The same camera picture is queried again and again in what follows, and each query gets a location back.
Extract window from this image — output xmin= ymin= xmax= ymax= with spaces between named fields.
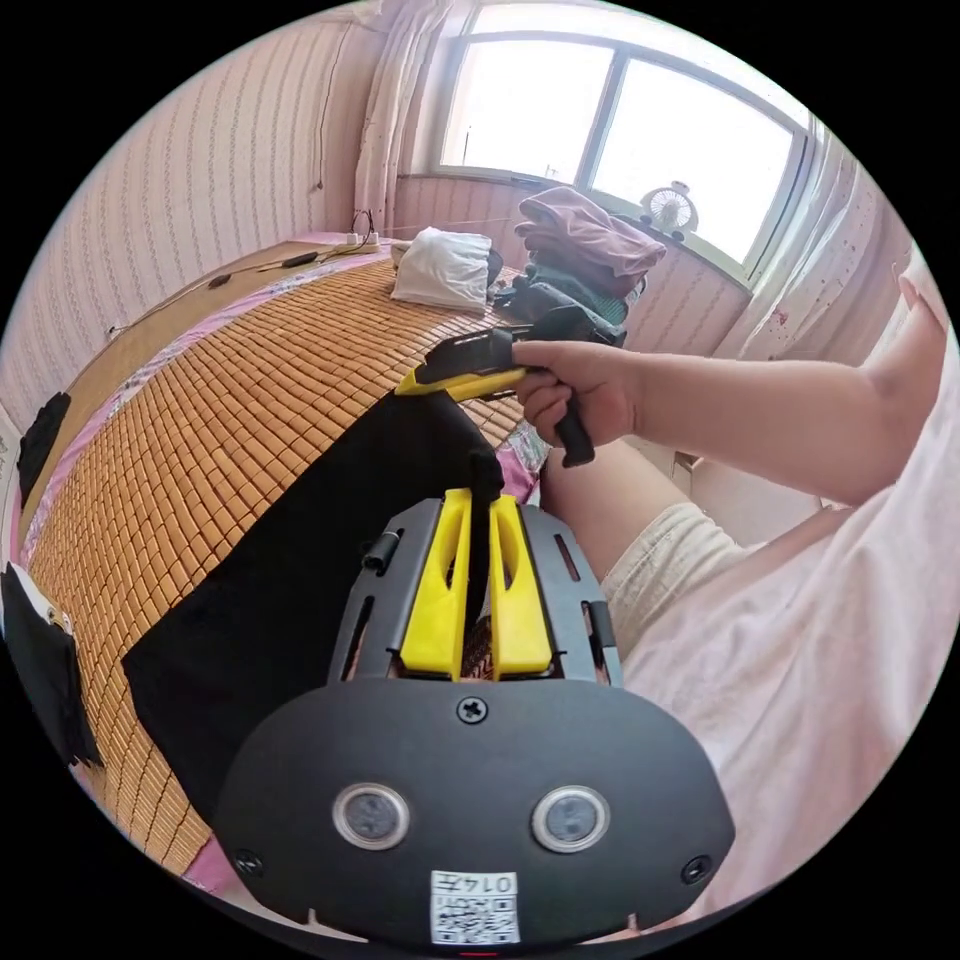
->
xmin=437 ymin=0 xmax=830 ymax=283

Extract person's body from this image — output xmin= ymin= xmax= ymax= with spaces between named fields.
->
xmin=539 ymin=239 xmax=960 ymax=928

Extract white folded garment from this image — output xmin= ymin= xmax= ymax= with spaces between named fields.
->
xmin=389 ymin=226 xmax=494 ymax=314

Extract person's right hand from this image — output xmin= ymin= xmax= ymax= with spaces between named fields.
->
xmin=512 ymin=340 xmax=648 ymax=450

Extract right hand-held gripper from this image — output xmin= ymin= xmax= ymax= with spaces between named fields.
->
xmin=394 ymin=326 xmax=598 ymax=470

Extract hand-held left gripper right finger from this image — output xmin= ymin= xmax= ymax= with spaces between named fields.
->
xmin=487 ymin=495 xmax=557 ymax=673

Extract black garment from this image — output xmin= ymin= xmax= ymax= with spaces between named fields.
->
xmin=0 ymin=560 xmax=105 ymax=769
xmin=16 ymin=390 xmax=73 ymax=511

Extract pink curtain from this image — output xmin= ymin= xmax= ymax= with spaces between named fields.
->
xmin=708 ymin=112 xmax=928 ymax=380
xmin=350 ymin=0 xmax=485 ymax=243

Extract bed with woven mat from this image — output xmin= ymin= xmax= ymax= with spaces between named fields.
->
xmin=0 ymin=230 xmax=628 ymax=898

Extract pile of clothes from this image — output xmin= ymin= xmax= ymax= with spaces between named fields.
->
xmin=491 ymin=185 xmax=669 ymax=348

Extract white power strip with cables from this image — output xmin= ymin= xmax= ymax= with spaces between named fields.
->
xmin=318 ymin=208 xmax=382 ymax=260

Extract small white fan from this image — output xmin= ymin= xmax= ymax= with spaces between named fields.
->
xmin=638 ymin=179 xmax=701 ymax=235

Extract person's right forearm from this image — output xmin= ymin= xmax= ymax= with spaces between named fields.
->
xmin=633 ymin=348 xmax=950 ymax=510

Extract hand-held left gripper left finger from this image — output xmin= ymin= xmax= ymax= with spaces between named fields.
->
xmin=399 ymin=491 xmax=475 ymax=673

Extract black pants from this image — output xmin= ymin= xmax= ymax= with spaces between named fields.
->
xmin=122 ymin=389 xmax=505 ymax=823

